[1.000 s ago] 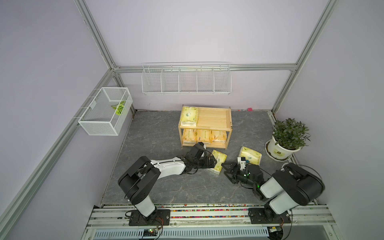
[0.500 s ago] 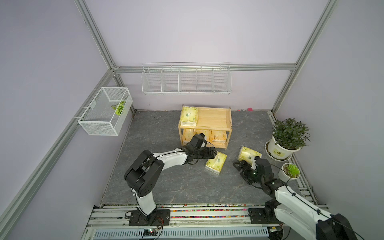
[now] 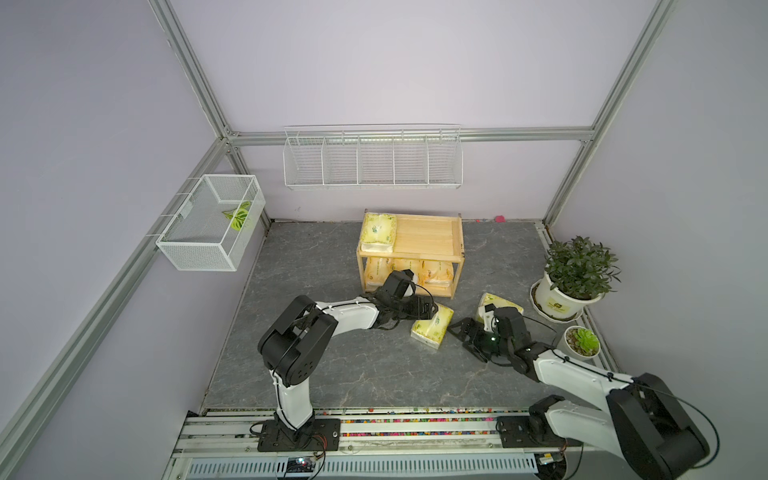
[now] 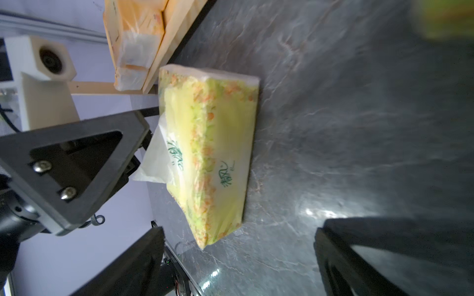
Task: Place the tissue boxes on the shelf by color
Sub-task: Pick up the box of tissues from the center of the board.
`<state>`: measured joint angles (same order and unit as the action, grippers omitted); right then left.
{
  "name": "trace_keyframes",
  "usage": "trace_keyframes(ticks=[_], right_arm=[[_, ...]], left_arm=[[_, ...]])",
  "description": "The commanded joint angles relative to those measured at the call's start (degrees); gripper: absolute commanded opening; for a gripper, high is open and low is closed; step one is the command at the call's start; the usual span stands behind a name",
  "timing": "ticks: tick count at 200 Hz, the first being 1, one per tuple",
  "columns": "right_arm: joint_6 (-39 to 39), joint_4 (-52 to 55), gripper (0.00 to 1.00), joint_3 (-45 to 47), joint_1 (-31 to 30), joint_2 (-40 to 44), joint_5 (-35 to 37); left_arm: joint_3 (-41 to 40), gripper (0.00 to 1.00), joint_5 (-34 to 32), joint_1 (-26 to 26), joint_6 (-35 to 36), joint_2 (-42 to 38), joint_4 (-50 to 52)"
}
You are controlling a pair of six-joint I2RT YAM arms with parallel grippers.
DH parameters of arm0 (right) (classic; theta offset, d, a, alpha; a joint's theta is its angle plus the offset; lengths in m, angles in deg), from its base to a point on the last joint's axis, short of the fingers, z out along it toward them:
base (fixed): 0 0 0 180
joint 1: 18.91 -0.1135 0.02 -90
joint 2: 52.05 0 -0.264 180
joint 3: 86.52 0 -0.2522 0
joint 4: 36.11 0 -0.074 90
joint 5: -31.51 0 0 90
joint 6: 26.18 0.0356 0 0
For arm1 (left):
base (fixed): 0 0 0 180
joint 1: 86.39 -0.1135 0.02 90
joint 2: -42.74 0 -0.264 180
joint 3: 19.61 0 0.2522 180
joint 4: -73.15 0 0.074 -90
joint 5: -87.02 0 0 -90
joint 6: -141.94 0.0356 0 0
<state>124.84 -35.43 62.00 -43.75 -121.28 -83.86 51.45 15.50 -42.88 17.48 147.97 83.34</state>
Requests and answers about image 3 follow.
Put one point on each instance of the orange tissue pack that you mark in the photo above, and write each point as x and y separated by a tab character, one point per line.
437	272
414	265
377	270

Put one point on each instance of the green toy in basket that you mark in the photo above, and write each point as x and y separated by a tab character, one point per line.
238	216

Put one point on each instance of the small potted green plant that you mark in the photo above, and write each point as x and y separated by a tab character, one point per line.
581	342

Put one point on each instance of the white mesh side basket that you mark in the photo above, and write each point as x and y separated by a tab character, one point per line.
198	236

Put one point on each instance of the aluminium front rail frame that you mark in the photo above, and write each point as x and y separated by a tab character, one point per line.
418	443

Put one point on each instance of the light wooden two-tier shelf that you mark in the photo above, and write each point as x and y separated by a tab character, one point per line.
425	237

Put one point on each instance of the large potted green plant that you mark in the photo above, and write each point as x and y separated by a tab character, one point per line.
577	274

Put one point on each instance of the white wire wall rack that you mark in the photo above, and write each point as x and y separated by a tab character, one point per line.
419	156

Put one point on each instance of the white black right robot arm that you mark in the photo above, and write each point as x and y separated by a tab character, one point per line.
636	418

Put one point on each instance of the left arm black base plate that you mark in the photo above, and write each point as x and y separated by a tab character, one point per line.
319	434

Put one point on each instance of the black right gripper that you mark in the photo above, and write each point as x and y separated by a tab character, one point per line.
472	340

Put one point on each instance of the aluminium frame corner post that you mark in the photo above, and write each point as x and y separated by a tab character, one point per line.
178	41

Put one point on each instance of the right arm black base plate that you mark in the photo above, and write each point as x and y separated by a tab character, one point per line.
524	431

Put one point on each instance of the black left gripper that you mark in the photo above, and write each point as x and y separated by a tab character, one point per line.
416	313

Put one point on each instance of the green tissue pack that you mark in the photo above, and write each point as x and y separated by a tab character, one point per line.
432	332
490	302
378	234

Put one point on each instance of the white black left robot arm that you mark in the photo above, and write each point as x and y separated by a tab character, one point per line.
294	344

